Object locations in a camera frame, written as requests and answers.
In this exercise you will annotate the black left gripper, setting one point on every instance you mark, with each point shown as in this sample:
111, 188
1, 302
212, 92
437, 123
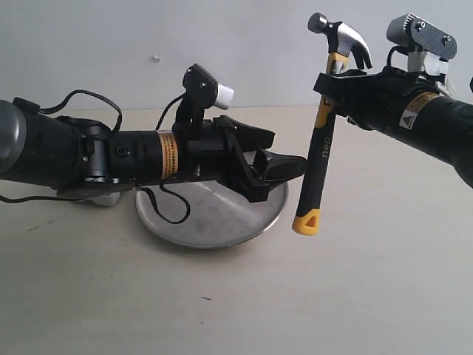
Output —
215, 151

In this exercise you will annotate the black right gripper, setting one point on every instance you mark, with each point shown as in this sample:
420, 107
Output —
392, 101

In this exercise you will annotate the black yellow claw hammer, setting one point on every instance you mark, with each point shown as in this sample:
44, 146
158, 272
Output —
343, 42

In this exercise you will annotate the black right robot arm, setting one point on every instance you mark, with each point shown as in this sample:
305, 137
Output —
453, 146

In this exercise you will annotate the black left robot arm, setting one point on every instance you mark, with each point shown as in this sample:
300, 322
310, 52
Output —
80, 158

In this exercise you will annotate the red dome push button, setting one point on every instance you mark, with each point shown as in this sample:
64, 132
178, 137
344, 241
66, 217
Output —
107, 200

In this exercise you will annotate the round steel plate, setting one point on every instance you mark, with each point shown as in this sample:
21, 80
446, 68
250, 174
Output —
219, 217

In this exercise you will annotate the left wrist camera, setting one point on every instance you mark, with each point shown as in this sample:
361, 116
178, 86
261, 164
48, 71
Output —
202, 91

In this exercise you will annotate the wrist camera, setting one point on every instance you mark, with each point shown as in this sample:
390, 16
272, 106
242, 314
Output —
202, 91
428, 48

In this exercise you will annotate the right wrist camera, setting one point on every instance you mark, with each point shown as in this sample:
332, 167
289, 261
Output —
428, 48

